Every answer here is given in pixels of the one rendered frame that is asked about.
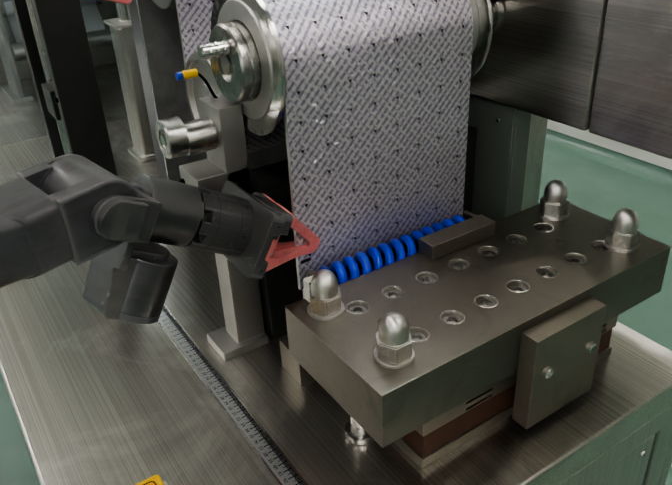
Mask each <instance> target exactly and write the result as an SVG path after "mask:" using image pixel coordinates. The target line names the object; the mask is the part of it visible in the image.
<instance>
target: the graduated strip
mask: <svg viewBox="0 0 672 485"><path fill-rule="evenodd" d="M157 322H158V323H159V324H160V326H161V327H162V328H163V330H164V331H165V332H166V334H167V335H168V336H169V338H170V339H171V340H172V342H173V343H174V344H175V346H176V347H177V348H178V350H179V351H180V352H181V354H182V355H183V356H184V358H185V359H186V360H187V362H188V363H189V364H190V366H191V367H192V368H193V370H194V371H195V372H196V374H197V375H198V376H199V378H200V379H201V380H202V382H203V383H204V384H205V386H206V387H207V388H208V390H209V391H210V392H211V394H212V395H213V396H214V398H215V399H216V400H217V402H218V403H219V404H220V406H221V407H222V408H223V410H224V411H225V412H226V414H227V415H228V416H229V418H230V419H231V420H232V422H233V423H234V424H235V426H236V427H237V428H238V430H239V431H240V432H241V434H242V435H243V436H244V438H245V439H246V440H247V442H248V443H249V444H250V446H251V447H252V448H253V450H254V451H255V452H256V454H257V455H258V456H259V458H260V459H261V460H262V462H263V463H264V464H265V466H266V467H267V468H268V470H269V471H270V472H271V474H272V475H273V476H274V478H275V479H276V480H277V482H278V483H279V484H280V485H308V484H307V482H306V481H305V480H304V479H303V477H302V476H301V475H300V474H299V472H298V471H297V470H296V469H295V467H294V466H293V465H292V464H291V462H290V461H289V460H288V458H287V457H286V456H285V455H284V453H283V452H282V451H281V450H280V448H279V447H278V446H277V445H276V443H275V442H274V441H273V440H272V438H271V437H270V436H269V435H268V433H267V432H266V431H265V430H264V428H263V427H262V426H261V425H260V423H259V422H258V421H257V420H256V418H255V417H254V416H253V415H252V413H251V412H250V411H249V410H248V408H247V407H246V406H245V405H244V403H243V402H242V401H241V400H240V398H239V397H238V396H237V395H236V393H235V392H234V391H233V390H232V388H231V387H230V386H229V385H228V383H227V382H226V381H225V380H224V378H223V377H222V376H221V375H220V373H219V372H218V371H217V370H216V368H215V367H214V366H213V365H212V363H211V362H210V361H209V360H208V358H207V357H206V356H205V355H204V353H203V352H202V351H201V349H200V348H199V347H198V346H197V344H196V343H195V342H194V341H193V339H192V338H191V337H190V336H189V334H188V333H187V332H186V331H185V329H184V328H183V327H182V326H181V324H180V323H179V322H178V321H177V319H176V318H175V317H174V316H173V314H172V313H171V312H170V311H169V309H168V308H167V307H166V306H165V304H164V306H163V309H162V312H161V315H160V317H159V320H158V321H157Z"/></svg>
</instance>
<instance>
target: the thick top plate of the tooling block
mask: <svg viewBox="0 0 672 485"><path fill-rule="evenodd" d="M539 207H540V204H537V205H535V206H532V207H530V208H528V209H525V210H523V211H520V212H518V213H515V214H513V215H510V216H508V217H505V218H503V219H500V220H498V221H495V222H496V223H495V234H494V235H493V236H490V237H488V238H486V239H483V240H481V241H478V242H476V243H474V244H471V245H469V246H466V247H464V248H462V249H459V250H457V251H454V252H452V253H450V254H447V255H445V256H442V257H440V258H438V259H435V260H430V259H429V258H427V257H426V256H424V255H422V254H421V253H416V254H414V255H411V256H409V257H406V258H404V259H401V260H399V261H396V262H394V263H391V264H389V265H386V266H384V267H381V268H379V269H377V270H374V271H372V272H369V273H367V274H364V275H362V276H359V277H357V278H354V279H352V280H349V281H347V282H344V283H342V284H339V285H338V286H339V287H340V292H341V302H342V303H343V304H344V308H345V310H344V313H343V314H342V315H341V316H340V317H338V318H336V319H333V320H328V321H321V320H316V319H314V318H312V317H311V316H310V315H309V314H308V312H307V307H308V305H309V304H310V303H309V302H308V301H307V300H306V299H302V300H300V301H297V302H295V303H292V304H290V305H287V306H285V313H286V324H287V334H288V345H289V354H290V355H291V356H292V357H293V358H294V359H295V360H296V361H297V362H298V363H299V364H300V365H301V366H302V367H303V368H304V369H305V370H306V371H307V372H308V373H309V374H310V375H311V376H312V377H313V378H314V379H315V380H316V381H317V382H318V383H319V384H320V385H321V386H322V387H323V388H324V389H325V390H326V391H327V392H328V393H329V394H330V395H331V396H332V397H333V398H334V399H335V400H336V401H337V402H338V404H339V405H340V406H341V407H342V408H343V409H344V410H345V411H346V412H347V413H348V414H349V415H350V416H351V417H352V418H353V419H354V420H355V421H356V422H357V423H358V424H359V425H360V426H361V427H362V428H363V429H364V430H365V431H366V432H367V433H368V434H369V435H370V436H371V437H372V438H373V439H374V440H375V441H376V442H377V443H378V444H379V445H380V446H381V447H382V448H384V447H385V446H387V445H389V444H391V443H392V442H394V441H396V440H398V439H400V438H401V437H403V436H405V435H407V434H408V433H410V432H412V431H414V430H416V429H417V428H419V427H421V426H423V425H424V424H426V423H428V422H430V421H431V420H433V419H435V418H437V417H439V416H440V415H442V414H444V413H446V412H447V411H449V410H451V409H453V408H455V407H456V406H458V405H460V404H462V403H463V402H465V401H467V400H469V399H471V398H472V397H474V396H476V395H478V394H479V393H481V392H483V391H485V390H487V389H488V388H490V387H492V386H494V385H495V384H497V383H499V382H501V381H502V380H504V379H506V378H508V377H510V376H511V375H513V374H515V373H517V371H518V362H519V353H520V345H521V336H522V332H524V331H526V330H527V329H529V328H531V327H533V326H535V325H537V324H539V323H541V322H543V321H545V320H546V319H548V318H550V317H552V316H554V315H556V314H558V313H560V312H562V311H564V310H565V309H567V308H569V307H571V306H573V305H575V304H577V303H579V302H581V301H583V300H584V299H586V298H588V297H593V298H594V299H596V300H598V301H600V302H602V303H604V304H606V305H607V306H606V312H605V317H604V322H603V324H604V323H605V322H607V321H609V320H611V319H613V318H614V317H616V316H618V315H620V314H621V313H623V312H625V311H627V310H628V309H630V308H632V307H634V306H636V305H637V304H639V303H641V302H643V301H644V300H646V299H648V298H650V297H652V296H653V295H655V294H657V293H659V292H660V291H661V288H662V283H663V279H664V275H665V270H666V266H667V262H668V257H669V253H670V249H671V246H669V245H666V244H664V243H662V242H659V241H657V240H655V239H652V238H650V237H648V236H645V235H643V234H641V233H640V237H639V242H638V243H639V249H638V250H637V251H636V252H633V253H618V252H615V251H612V250H611V249H608V248H606V247H605V245H604V239H605V238H606V234H607V228H608V226H609V225H611V224H612V221H610V220H608V219H606V218H603V217H601V216H599V215H596V214H594V213H592V212H589V211H587V210H585V209H582V208H580V207H578V206H575V205H573V204H571V203H569V209H568V212H569V217H568V218H567V219H565V220H562V221H549V220H546V219H543V218H541V217H540V216H539V215H538V209H539ZM389 312H398V313H401V314H402V315H403V316H404V317H405V318H406V320H407V322H408V324H409V331H410V335H411V339H412V348H413V350H414V353H415V357H414V360H413V362H412V363H411V364H410V365H408V366H407V367H404V368H401V369H388V368H384V367H382V366H380V365H379V364H377V363H376V362H375V360H374V358H373V351H374V349H375V347H376V333H377V332H378V329H379V323H380V321H381V319H382V317H383V316H384V315H385V314H387V313H389Z"/></svg>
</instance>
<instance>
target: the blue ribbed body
mask: <svg viewBox="0 0 672 485"><path fill-rule="evenodd" d="M462 221H465V219H464V218H463V217H462V216H461V215H458V214H457V215H453V216H452V218H451V219H449V218H446V219H443V220H442V222H441V223H439V222H435V223H433V224H432V225H431V227H429V226H425V227H423V228H422V229H421V231H418V230H414V231H412V232H411V234H410V236H409V235H407V234H404V235H402V236H401V237H400V238H399V240H398V239H396V238H394V239H391V240H390V241H389V243H388V244H386V243H380V244H379V245H378V247H377V249H376V248H374V247H370V248H368V249H367V251H366V254H365V253H364V252H361V251H360V252H357V253H356V254H355V256H354V258H353V257H351V256H347V257H345V258H344V259H343V264H342V263H341V262H340V261H337V260H336V261H333V262H332V264H331V270H330V268H329V267H328V266H325V265H323V266H321V267H320V268H319V270H321V269H327V270H330V271H332V272H333V273H334V274H335V276H336V278H337V280H338V285H339V284H342V283H344V282H347V281H349V280H352V279H354V278H357V277H359V276H362V275H364V274H367V273H369V272H372V271H374V270H377V269H379V268H381V267H384V266H386V265H389V264H391V263H394V262H396V261H399V260H401V259H404V258H406V257H409V256H411V255H414V254H416V253H419V252H418V251H419V238H421V237H424V236H426V235H429V234H431V233H434V232H437V231H439V230H442V229H444V228H447V227H449V226H452V225H454V224H457V223H460V222H462ZM383 265H384V266H383ZM319 270H318V271H319ZM360 274H361V275H360ZM348 279H349V280H348Z"/></svg>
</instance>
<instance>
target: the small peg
mask: <svg viewBox="0 0 672 485"><path fill-rule="evenodd" d="M197 51H198V55H199V57H200V59H202V60H207V59H209V58H210V59H213V58H216V57H217V58H218V57H222V56H228V55H230V46H229V43H228V42H227V41H226V40H223V41H220V42H219V41H217V42H214V43H207V44H201V45H199V46H198V49H197Z"/></svg>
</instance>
